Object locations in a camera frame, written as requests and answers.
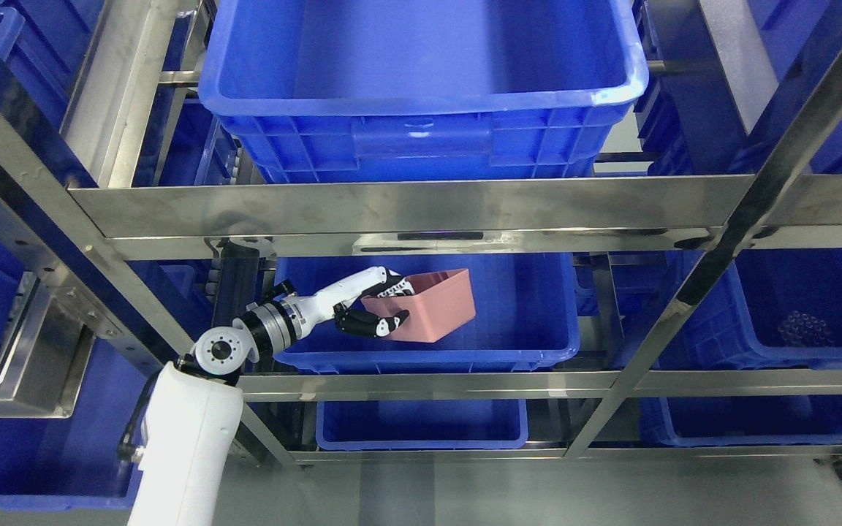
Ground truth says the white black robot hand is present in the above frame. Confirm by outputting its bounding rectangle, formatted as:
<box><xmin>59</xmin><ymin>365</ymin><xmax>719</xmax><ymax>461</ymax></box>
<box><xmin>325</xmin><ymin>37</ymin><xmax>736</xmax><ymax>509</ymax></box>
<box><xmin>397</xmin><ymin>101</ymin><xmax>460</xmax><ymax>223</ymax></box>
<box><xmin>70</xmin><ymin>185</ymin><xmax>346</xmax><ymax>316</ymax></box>
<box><xmin>285</xmin><ymin>266</ymin><xmax>417</xmax><ymax>338</ymax></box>

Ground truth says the pink plastic storage box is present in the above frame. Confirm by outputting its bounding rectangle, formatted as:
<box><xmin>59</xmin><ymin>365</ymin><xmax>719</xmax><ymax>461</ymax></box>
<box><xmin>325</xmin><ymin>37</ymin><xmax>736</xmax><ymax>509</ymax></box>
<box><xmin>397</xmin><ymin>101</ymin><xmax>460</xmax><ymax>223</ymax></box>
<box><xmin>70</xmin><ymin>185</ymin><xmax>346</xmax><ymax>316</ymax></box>
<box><xmin>361</xmin><ymin>269</ymin><xmax>477</xmax><ymax>343</ymax></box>

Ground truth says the white robot forearm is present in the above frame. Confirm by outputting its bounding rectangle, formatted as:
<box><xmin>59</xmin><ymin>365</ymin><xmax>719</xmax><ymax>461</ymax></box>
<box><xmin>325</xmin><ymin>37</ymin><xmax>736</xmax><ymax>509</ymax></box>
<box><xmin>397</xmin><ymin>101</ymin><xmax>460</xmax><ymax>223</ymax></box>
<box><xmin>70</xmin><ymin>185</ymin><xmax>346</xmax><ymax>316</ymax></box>
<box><xmin>117</xmin><ymin>295</ymin><xmax>335</xmax><ymax>525</ymax></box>

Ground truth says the blue bottom shelf bin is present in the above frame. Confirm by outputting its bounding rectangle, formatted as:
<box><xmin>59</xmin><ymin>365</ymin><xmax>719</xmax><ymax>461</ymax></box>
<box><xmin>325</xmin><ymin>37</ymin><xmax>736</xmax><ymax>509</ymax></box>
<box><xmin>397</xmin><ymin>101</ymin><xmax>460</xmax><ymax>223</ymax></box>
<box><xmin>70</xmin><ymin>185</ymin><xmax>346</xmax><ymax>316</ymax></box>
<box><xmin>315</xmin><ymin>400</ymin><xmax>529</xmax><ymax>451</ymax></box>

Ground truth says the blue shelf bin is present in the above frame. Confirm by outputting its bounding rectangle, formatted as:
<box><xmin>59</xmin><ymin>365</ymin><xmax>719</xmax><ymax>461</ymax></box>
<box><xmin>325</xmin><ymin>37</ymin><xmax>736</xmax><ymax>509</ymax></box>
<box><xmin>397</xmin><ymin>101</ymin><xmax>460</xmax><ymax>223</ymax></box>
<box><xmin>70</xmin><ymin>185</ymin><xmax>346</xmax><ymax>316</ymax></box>
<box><xmin>658</xmin><ymin>248</ymin><xmax>842</xmax><ymax>370</ymax></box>
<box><xmin>274</xmin><ymin>253</ymin><xmax>580</xmax><ymax>374</ymax></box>
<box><xmin>315</xmin><ymin>400</ymin><xmax>529</xmax><ymax>451</ymax></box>

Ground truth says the blue middle shelf bin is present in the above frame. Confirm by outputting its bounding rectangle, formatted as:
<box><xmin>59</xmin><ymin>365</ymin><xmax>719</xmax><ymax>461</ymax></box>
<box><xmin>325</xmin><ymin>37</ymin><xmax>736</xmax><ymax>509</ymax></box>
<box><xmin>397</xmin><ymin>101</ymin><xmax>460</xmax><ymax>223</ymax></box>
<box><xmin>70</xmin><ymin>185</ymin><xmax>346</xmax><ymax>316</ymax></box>
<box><xmin>274</xmin><ymin>253</ymin><xmax>580</xmax><ymax>374</ymax></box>

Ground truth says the steel shelf rack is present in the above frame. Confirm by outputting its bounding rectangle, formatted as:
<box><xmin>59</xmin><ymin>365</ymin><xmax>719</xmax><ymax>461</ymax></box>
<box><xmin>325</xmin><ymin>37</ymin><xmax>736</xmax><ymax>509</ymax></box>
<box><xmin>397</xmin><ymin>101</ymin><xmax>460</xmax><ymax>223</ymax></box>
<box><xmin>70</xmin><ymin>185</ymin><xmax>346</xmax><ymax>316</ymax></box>
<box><xmin>0</xmin><ymin>0</ymin><xmax>842</xmax><ymax>468</ymax></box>

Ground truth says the blue right shelf bin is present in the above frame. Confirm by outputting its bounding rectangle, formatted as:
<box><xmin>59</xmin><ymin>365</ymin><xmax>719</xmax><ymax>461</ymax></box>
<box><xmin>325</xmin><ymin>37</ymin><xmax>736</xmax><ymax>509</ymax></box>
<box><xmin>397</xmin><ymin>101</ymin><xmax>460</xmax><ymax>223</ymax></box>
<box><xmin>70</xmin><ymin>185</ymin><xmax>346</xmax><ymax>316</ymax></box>
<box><xmin>658</xmin><ymin>248</ymin><xmax>842</xmax><ymax>370</ymax></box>

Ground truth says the large blue top bin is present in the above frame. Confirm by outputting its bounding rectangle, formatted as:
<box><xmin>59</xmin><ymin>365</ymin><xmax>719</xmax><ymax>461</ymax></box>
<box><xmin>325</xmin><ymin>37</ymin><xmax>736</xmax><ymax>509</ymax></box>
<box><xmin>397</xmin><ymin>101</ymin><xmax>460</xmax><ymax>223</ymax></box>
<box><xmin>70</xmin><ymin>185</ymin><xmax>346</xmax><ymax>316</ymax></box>
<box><xmin>198</xmin><ymin>1</ymin><xmax>651</xmax><ymax>184</ymax></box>

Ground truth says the blue bottom right bin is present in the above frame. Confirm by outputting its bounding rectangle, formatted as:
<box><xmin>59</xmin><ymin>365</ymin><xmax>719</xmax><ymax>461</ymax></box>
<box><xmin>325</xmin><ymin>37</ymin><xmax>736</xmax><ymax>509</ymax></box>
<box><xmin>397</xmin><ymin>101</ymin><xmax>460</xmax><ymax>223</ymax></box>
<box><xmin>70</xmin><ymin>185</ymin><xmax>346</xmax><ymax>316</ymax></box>
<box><xmin>639</xmin><ymin>394</ymin><xmax>842</xmax><ymax>447</ymax></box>

